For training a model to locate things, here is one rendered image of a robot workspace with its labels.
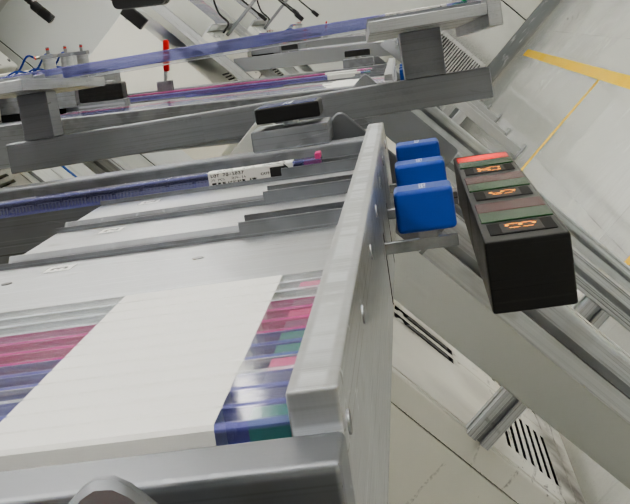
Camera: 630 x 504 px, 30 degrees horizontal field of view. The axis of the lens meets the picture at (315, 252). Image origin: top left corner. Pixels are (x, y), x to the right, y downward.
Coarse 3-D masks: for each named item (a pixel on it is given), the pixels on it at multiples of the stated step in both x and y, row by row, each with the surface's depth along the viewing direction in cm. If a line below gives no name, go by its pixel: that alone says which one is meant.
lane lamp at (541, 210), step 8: (520, 208) 63; (528, 208) 62; (536, 208) 62; (544, 208) 62; (480, 216) 62; (488, 216) 62; (496, 216) 61; (504, 216) 61; (512, 216) 61; (520, 216) 60; (528, 216) 60; (536, 216) 60
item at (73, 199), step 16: (304, 160) 83; (320, 160) 83; (176, 176) 85; (192, 176) 84; (64, 192) 86; (80, 192) 84; (96, 192) 84; (112, 192) 84; (128, 192) 84; (144, 192) 84; (160, 192) 84; (0, 208) 85; (16, 208) 85; (32, 208) 85; (48, 208) 85; (64, 208) 85
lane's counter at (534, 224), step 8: (496, 224) 59; (504, 224) 59; (512, 224) 59; (520, 224) 58; (528, 224) 58; (536, 224) 58; (544, 224) 57; (552, 224) 57; (496, 232) 57; (504, 232) 57; (512, 232) 57; (520, 232) 57
